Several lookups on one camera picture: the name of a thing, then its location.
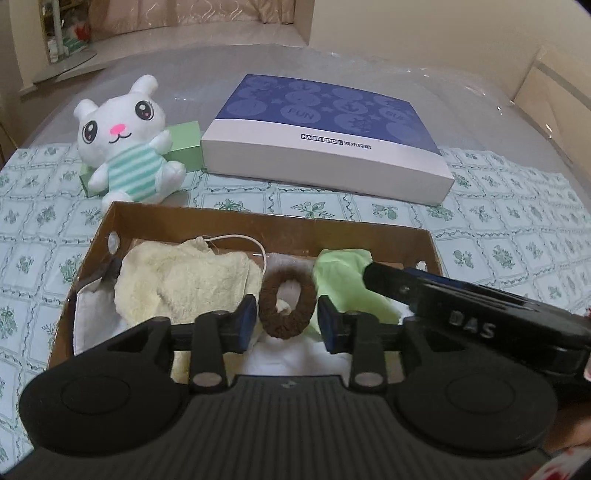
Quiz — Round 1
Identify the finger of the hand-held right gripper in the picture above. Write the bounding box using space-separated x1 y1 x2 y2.
404 268 468 290
362 261 447 320

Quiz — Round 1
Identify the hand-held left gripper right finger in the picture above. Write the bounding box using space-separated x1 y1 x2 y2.
316 295 463 394

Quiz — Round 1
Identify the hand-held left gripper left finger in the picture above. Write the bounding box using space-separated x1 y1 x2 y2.
95 294 259 394

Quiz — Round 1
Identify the brown hair tie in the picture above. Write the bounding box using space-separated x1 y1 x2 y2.
257 268 318 342

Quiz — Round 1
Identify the light green cloth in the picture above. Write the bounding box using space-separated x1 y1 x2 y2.
309 248 403 334

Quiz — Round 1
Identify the yellow towel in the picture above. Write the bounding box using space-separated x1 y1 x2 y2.
114 240 265 385

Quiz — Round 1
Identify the brown cardboard box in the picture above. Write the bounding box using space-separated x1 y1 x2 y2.
46 200 445 385

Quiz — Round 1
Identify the blue face mask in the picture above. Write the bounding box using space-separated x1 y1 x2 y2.
71 281 129 357

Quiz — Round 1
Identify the person's right forearm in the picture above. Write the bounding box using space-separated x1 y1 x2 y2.
545 401 591 480

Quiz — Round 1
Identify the blue and white flat box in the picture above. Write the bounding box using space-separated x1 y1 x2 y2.
200 74 455 207

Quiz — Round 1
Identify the green cardboard box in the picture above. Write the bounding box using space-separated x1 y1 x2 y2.
78 121 204 199

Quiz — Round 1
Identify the white plush bunny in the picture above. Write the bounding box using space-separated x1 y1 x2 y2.
75 75 188 205

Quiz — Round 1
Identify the beige curtain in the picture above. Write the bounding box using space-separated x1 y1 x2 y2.
173 0 317 26

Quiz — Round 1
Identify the wooden bookshelf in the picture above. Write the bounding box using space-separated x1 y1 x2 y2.
39 0 95 63

